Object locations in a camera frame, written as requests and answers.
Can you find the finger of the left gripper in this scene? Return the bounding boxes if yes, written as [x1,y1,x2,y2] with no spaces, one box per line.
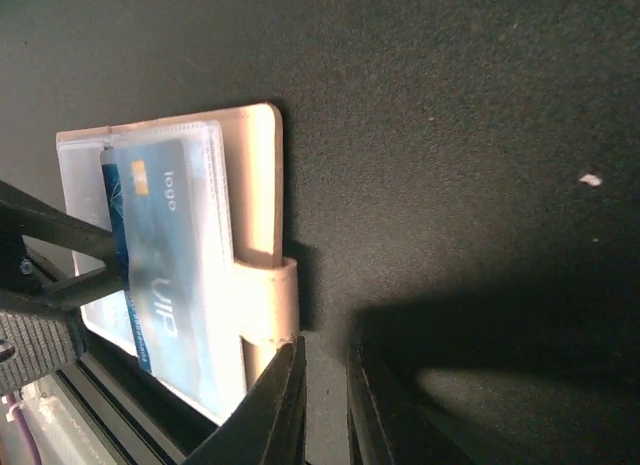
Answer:
[1,181,117,265]
[1,267,122,393]

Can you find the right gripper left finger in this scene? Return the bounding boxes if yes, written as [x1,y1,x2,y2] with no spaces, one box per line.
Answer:
[185,337,306,464]

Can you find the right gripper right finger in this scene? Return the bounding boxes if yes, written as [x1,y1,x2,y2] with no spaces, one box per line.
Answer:
[347,341,472,464]

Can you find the tan leather card holder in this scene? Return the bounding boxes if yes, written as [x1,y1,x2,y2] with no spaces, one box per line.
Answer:
[56,103,300,424]

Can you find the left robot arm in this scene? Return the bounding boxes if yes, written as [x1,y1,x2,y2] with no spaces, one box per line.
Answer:
[1,183,128,464]

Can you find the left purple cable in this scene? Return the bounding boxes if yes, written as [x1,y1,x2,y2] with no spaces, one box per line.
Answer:
[0,390,44,465]

